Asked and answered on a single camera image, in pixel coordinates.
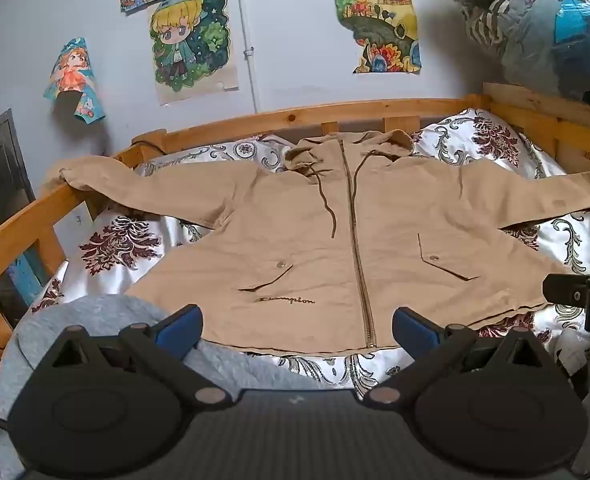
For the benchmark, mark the grey quilted blanket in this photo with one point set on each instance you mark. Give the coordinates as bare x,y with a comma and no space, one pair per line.
100,312

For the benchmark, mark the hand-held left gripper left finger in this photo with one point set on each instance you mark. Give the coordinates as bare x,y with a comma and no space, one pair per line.
181,331

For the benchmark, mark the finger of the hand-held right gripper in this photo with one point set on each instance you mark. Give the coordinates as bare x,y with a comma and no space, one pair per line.
565,290

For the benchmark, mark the blue patterned panel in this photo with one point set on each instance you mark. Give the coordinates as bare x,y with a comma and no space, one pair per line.
25,280

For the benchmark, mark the clear plastic bag of clothes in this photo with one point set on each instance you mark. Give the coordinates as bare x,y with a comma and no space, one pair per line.
540,20

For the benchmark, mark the white wall pipe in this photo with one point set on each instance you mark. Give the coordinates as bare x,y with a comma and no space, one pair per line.
249,50

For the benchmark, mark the colourful landscape poster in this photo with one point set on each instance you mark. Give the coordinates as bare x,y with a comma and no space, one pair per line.
380,15

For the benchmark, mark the tan hooded jacket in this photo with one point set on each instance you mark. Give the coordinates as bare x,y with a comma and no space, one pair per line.
275,220

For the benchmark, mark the wooden bed frame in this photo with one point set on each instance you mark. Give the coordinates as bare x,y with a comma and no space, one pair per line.
295,117

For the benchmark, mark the small curled cartoon poster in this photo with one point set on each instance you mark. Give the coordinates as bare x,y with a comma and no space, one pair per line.
72,77

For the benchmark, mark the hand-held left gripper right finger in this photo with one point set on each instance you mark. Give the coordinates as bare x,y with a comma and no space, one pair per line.
415,332

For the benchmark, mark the white floral satin bedspread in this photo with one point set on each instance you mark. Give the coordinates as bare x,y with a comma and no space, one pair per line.
475,132

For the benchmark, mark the blond cartoon figure poster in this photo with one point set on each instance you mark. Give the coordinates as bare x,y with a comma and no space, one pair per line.
192,40

